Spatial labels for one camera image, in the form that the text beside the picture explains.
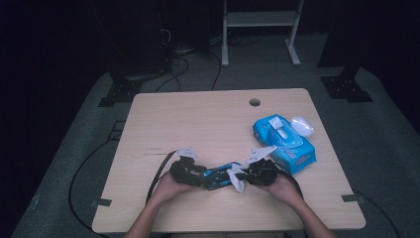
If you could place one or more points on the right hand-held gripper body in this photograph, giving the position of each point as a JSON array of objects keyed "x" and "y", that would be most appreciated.
[{"x": 262, "y": 172}]

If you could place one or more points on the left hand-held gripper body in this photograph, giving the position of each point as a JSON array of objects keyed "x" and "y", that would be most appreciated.
[{"x": 185, "y": 172}]

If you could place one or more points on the white wet wipe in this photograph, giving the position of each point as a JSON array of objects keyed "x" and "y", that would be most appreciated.
[{"x": 239, "y": 186}]

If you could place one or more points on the blue wet wipes pack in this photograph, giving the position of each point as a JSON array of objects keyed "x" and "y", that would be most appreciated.
[{"x": 297, "y": 155}]

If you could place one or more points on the person's left hand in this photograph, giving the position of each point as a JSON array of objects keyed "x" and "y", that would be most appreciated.
[{"x": 170, "y": 191}]

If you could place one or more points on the person's right hand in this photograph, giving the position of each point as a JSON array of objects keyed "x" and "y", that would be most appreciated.
[{"x": 285, "y": 191}]

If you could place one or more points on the grey tape strip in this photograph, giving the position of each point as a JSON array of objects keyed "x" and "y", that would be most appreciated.
[
  {"x": 101, "y": 202},
  {"x": 353, "y": 198}
]

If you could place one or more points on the black stand base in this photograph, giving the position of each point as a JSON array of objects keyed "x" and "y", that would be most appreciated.
[
  {"x": 120, "y": 91},
  {"x": 345, "y": 87}
]

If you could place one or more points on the dark equipment cabinet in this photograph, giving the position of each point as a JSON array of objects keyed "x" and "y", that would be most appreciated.
[{"x": 142, "y": 33}]

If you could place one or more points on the white metal stand frame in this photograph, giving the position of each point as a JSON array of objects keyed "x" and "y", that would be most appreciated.
[{"x": 261, "y": 19}]

